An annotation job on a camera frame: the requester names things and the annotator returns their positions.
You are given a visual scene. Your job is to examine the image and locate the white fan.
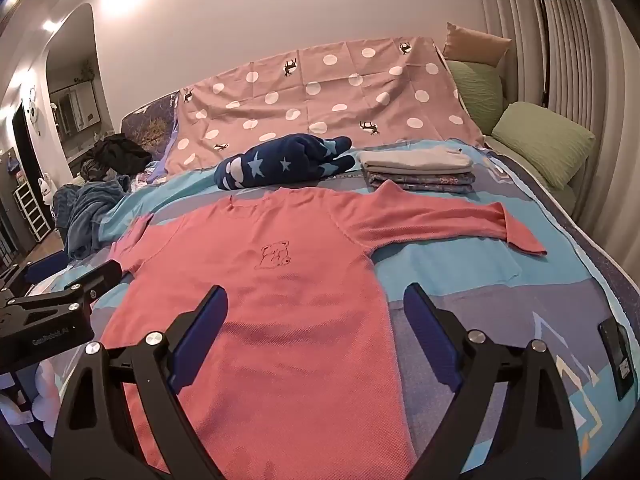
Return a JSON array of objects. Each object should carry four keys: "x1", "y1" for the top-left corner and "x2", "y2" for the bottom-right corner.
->
[{"x1": 24, "y1": 87, "x2": 41, "y2": 136}]

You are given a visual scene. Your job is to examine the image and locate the pink polka dot sheet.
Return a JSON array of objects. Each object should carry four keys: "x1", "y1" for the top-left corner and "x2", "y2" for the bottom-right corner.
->
[{"x1": 165, "y1": 36, "x2": 486, "y2": 174}]

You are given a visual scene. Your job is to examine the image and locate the green pillow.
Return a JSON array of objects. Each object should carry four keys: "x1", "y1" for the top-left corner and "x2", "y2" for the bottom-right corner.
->
[
  {"x1": 491, "y1": 101, "x2": 597, "y2": 189},
  {"x1": 445, "y1": 60, "x2": 504, "y2": 134}
]

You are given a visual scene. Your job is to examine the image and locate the black clothing pile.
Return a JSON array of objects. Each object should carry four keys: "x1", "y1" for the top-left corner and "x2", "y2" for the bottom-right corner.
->
[{"x1": 90, "y1": 133, "x2": 152, "y2": 174}]

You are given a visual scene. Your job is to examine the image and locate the dark purple printed quilt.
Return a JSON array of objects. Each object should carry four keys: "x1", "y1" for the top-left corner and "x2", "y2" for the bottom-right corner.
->
[{"x1": 121, "y1": 92, "x2": 181, "y2": 162}]

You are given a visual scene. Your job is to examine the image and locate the blue fleece blanket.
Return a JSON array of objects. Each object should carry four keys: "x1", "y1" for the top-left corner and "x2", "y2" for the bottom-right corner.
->
[{"x1": 54, "y1": 177, "x2": 132, "y2": 262}]

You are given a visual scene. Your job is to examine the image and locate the white storage rack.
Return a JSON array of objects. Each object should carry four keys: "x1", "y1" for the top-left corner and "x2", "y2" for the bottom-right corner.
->
[{"x1": 14, "y1": 182, "x2": 51, "y2": 244}]

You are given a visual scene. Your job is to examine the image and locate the beige pillow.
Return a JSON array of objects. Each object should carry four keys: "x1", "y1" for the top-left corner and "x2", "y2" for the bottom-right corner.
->
[{"x1": 442, "y1": 22, "x2": 514, "y2": 69}]

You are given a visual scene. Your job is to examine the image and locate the black floor lamp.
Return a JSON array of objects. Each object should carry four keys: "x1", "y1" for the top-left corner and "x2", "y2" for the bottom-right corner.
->
[{"x1": 522, "y1": 0, "x2": 554, "y2": 109}]

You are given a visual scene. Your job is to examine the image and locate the white cat figure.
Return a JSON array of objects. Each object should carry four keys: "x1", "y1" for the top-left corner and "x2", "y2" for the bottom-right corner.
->
[{"x1": 37, "y1": 172, "x2": 56, "y2": 206}]

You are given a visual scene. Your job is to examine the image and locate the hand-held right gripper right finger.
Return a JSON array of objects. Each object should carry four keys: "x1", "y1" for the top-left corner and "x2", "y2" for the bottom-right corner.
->
[{"x1": 403, "y1": 282, "x2": 583, "y2": 480}]

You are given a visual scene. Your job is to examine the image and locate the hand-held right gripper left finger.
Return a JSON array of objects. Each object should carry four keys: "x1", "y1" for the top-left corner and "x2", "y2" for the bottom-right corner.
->
[{"x1": 50, "y1": 285, "x2": 231, "y2": 480}]

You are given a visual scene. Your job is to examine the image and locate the pink long-sleeve shirt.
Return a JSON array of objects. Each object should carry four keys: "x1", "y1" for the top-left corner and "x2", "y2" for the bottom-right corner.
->
[{"x1": 102, "y1": 180, "x2": 548, "y2": 480}]

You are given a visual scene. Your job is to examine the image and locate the navy star-print garment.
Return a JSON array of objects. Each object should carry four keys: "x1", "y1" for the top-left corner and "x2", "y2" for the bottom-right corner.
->
[{"x1": 214, "y1": 133, "x2": 357, "y2": 191}]

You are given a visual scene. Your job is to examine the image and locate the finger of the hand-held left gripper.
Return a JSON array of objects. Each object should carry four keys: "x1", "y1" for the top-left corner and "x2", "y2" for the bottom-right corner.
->
[
  {"x1": 0, "y1": 252, "x2": 69, "y2": 302},
  {"x1": 62, "y1": 260, "x2": 124, "y2": 311}
]

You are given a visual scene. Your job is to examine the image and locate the black flat device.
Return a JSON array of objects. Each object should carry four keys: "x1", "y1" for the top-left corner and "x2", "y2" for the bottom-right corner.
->
[{"x1": 598, "y1": 317, "x2": 637, "y2": 401}]

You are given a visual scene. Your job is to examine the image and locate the folded beige garment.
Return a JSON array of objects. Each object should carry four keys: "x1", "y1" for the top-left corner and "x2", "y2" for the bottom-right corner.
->
[{"x1": 359, "y1": 147, "x2": 474, "y2": 174}]

